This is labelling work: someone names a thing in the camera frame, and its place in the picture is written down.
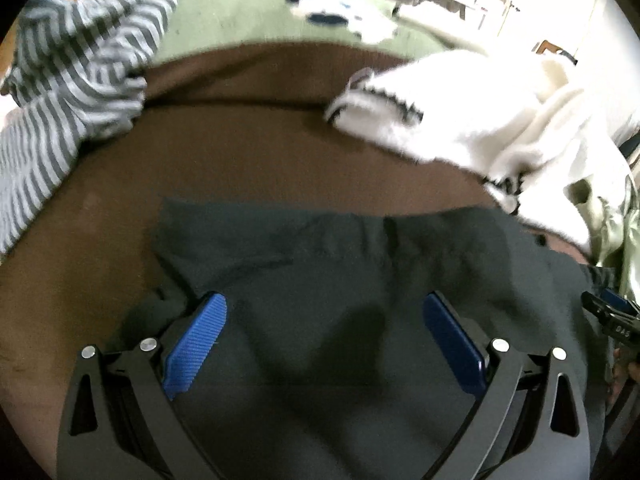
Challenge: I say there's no black sweater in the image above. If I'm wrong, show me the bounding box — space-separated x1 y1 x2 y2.
117 200 611 479

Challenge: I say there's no light green sweatshirt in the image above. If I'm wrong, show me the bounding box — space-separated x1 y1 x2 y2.
566 176 639 302

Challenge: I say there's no white fleece blanket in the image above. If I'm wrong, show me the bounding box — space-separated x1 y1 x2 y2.
326 50 639 257

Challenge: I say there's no small wooden chair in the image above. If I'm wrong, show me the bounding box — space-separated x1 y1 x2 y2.
534 40 578 65

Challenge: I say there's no brown bed sheet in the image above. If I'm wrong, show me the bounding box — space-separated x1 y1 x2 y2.
0 41 601 480

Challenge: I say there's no grey striped shirt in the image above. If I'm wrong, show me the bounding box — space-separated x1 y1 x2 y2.
1 0 179 255

